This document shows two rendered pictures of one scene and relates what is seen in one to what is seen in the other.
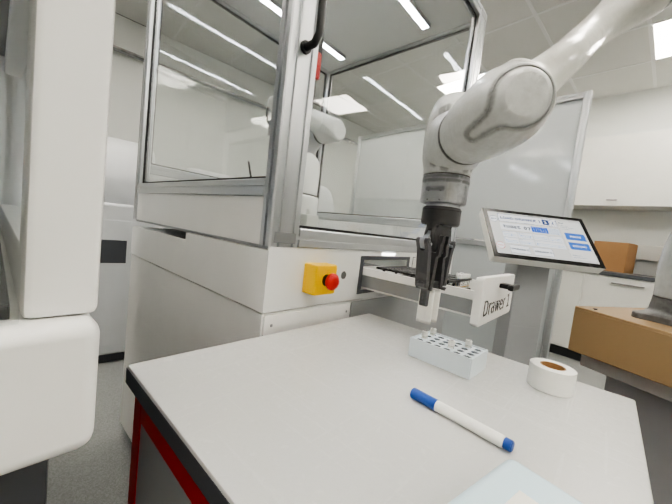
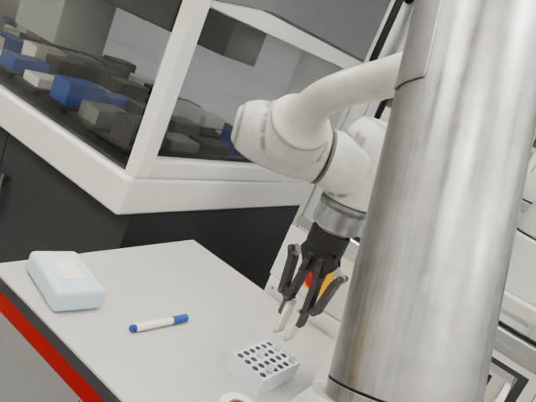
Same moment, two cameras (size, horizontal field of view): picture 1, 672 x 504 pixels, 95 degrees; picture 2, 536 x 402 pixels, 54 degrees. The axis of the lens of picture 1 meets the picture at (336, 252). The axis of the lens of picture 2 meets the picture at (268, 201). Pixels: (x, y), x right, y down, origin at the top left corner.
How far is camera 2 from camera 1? 1.17 m
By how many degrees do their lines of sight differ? 77
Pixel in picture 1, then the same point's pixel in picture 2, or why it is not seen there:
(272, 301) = (280, 269)
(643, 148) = not seen: outside the picture
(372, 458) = (126, 283)
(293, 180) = not seen: hidden behind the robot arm
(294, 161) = not seen: hidden behind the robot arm
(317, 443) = (135, 273)
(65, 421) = (114, 202)
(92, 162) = (147, 132)
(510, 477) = (92, 281)
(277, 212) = (306, 199)
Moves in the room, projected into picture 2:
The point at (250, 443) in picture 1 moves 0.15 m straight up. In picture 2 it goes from (135, 258) to (155, 201)
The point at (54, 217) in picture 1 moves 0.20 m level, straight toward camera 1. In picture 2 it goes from (136, 145) to (61, 135)
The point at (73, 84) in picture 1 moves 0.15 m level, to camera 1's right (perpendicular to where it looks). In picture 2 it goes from (151, 109) to (143, 120)
